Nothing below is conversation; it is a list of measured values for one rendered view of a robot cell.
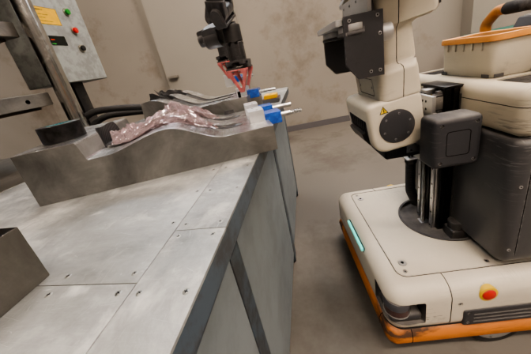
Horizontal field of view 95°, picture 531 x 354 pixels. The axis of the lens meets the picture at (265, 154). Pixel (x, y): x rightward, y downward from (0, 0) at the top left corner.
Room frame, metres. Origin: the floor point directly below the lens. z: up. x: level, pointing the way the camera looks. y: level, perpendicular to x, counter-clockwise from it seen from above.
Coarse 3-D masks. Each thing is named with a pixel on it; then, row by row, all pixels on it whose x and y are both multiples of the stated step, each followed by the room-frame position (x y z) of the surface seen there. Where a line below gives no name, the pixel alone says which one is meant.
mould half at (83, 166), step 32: (160, 128) 0.50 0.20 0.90; (192, 128) 0.51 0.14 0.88; (256, 128) 0.50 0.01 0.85; (32, 160) 0.46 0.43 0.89; (64, 160) 0.47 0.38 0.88; (96, 160) 0.47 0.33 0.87; (128, 160) 0.47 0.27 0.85; (160, 160) 0.48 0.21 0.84; (192, 160) 0.48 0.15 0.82; (224, 160) 0.49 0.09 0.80; (32, 192) 0.46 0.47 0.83; (64, 192) 0.46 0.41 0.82; (96, 192) 0.47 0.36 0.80
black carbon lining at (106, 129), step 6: (222, 120) 0.66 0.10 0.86; (102, 126) 0.62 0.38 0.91; (108, 126) 0.63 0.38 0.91; (114, 126) 0.65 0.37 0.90; (222, 126) 0.59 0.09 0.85; (228, 126) 0.59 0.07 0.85; (234, 126) 0.56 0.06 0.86; (102, 132) 0.61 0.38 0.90; (108, 132) 0.63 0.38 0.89; (102, 138) 0.59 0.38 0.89; (108, 138) 0.62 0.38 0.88; (108, 144) 0.60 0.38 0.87; (120, 144) 0.53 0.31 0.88
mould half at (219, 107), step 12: (180, 96) 0.98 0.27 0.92; (204, 96) 1.07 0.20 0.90; (216, 96) 1.09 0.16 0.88; (144, 108) 0.88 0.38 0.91; (156, 108) 0.86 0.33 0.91; (204, 108) 0.83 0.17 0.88; (216, 108) 0.82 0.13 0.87; (228, 108) 0.81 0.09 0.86; (240, 108) 0.80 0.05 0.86; (144, 120) 0.99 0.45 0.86
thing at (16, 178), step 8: (0, 160) 1.24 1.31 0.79; (8, 160) 1.19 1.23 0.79; (0, 168) 1.03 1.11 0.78; (8, 168) 0.99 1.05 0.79; (16, 168) 0.96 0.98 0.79; (0, 176) 0.88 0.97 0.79; (8, 176) 0.85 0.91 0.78; (16, 176) 0.83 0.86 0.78; (0, 184) 0.77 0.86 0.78; (8, 184) 0.74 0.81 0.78; (16, 184) 0.72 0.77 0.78; (0, 192) 0.68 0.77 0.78
